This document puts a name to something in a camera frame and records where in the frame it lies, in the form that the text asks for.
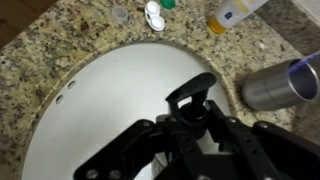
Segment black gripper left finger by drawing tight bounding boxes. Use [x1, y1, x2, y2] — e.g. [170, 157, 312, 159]
[73, 115, 201, 180]

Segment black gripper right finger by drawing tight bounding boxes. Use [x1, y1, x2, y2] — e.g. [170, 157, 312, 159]
[204, 99, 320, 180]

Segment green pump bottle black pump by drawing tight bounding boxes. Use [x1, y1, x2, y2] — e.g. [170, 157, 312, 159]
[151, 72, 218, 180]

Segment white oval sink basin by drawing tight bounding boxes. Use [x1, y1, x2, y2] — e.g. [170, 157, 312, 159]
[21, 42, 233, 180]

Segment stainless steel tumbler cup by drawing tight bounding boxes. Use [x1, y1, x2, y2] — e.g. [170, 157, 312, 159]
[241, 58, 320, 112]

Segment blue toothbrush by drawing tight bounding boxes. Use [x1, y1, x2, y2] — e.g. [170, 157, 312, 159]
[288, 49, 320, 75]

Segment white contact lens case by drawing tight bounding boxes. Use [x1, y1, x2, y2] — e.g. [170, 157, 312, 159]
[144, 0, 166, 32]

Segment small clear cap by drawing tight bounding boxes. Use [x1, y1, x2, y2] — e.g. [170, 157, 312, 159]
[110, 4, 130, 24]

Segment white lotion tube yellow cap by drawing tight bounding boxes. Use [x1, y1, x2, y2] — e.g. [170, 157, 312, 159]
[207, 0, 269, 35]

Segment green round cap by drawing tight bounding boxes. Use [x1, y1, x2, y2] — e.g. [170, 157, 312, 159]
[159, 0, 177, 10]

